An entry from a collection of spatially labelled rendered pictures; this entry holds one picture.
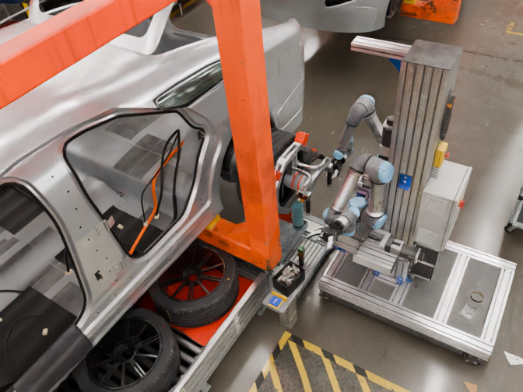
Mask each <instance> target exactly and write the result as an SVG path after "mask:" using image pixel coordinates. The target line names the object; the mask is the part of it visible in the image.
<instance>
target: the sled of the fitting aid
mask: <svg viewBox="0 0 523 392"><path fill-rule="evenodd" d="M307 227H308V221H306V220H304V228H303V229H302V230H301V231H296V232H295V233H294V234H293V235H292V236H291V238H290V239H289V241H288V242H287V243H286V245H285V246H284V248H283V249H282V250H281V252H282V258H281V259H280V260H279V262H278V264H277V266H280V265H281V263H282V262H283V260H284V259H285V258H286V256H287V255H288V253H289V252H290V251H291V250H292V248H293V247H294V245H295V244H296V243H297V241H298V240H299V238H300V237H301V236H302V235H303V233H304V231H305V230H306V229H307Z"/></svg>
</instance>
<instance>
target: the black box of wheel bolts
mask: <svg viewBox="0 0 523 392"><path fill-rule="evenodd" d="M304 280H305V269H303V268H302V267H300V266H299V265H297V264H295V263H294V262H292V261H289V262H288V263H287V264H286V265H285V266H284V267H283V268H282V269H281V270H280V271H278V272H277V273H276V274H275V275H274V276H273V277H272V282H273V288H275V289H277V290H278V291H280V292H281V293H282V294H283V295H285V296H287V297H289V296H290V295H291V294H292V293H293V292H294V291H295V290H296V289H297V287H298V286H299V285H300V284H301V283H302V282H303V281H304Z"/></svg>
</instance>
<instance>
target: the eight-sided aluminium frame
mask: <svg viewBox="0 0 523 392"><path fill-rule="evenodd" d="M300 150H302V151H303V162H305V160H306V158H307V154H308V152H309V151H310V150H312V148H310V147H307V146H305V145H303V144H300V143H298V142H294V143H292V145H291V146H290V147H289V148H288V149H287V150H286V151H285V152H284V153H283V155H282V156H281V157H279V160H278V162H277V164H276V168H275V170H278V171H279V170H280V167H281V170H280V172H282V173H281V176H280V178H279V181H276V197H277V207H278V214H287V215H288V214H290V213H291V211H292V206H291V204H292V202H293V201H299V200H300V198H298V197H297V191H295V193H294V194H293V195H292V197H291V198H290V199H289V200H288V202H287V203H286V204H285V205H284V206H283V207H280V206H279V186H280V184H281V181H282V178H283V174H284V172H285V169H286V166H287V164H288V163H289V162H290V160H291V159H292V158H293V157H294V156H295V155H296V154H297V153H298V152H299V151H300ZM303 170H304V171H306V172H308V173H309V174H311V172H312V169H308V168H305V167H304V168H303ZM295 198H296V199H295Z"/></svg>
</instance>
